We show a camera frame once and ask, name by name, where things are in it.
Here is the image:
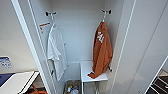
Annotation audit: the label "white wardrobe door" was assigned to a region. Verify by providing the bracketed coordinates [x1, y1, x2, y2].
[114, 0, 168, 94]
[10, 0, 58, 94]

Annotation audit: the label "white wardrobe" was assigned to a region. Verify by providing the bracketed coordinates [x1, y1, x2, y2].
[18, 0, 136, 94]

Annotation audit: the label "orange garment with white print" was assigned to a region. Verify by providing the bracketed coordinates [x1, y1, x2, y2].
[87, 20, 114, 80]

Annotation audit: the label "white t-shirt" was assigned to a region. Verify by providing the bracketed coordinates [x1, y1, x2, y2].
[46, 23, 68, 82]

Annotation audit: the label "brown storage box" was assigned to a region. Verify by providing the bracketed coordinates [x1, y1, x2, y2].
[63, 79, 82, 94]

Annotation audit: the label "white hanger with white shirt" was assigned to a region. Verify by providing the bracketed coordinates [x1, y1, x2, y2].
[49, 13, 58, 29]

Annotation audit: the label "black wardrobe hook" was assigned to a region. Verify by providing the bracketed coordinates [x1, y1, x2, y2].
[101, 8, 113, 14]

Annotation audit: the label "pale blue packet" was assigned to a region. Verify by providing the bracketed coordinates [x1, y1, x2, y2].
[70, 86, 80, 94]

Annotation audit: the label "orange label strip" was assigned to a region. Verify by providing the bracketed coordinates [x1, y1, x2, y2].
[38, 22, 51, 28]

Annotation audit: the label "black hook near orange label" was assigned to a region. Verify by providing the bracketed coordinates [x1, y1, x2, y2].
[45, 11, 57, 17]

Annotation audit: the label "orange folding legs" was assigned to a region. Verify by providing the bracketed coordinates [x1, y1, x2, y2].
[28, 83, 48, 94]

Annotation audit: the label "small dark wall fitting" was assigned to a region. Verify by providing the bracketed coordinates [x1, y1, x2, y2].
[107, 65, 113, 73]

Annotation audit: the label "white wire rack legs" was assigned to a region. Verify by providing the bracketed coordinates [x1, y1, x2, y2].
[144, 71, 168, 94]

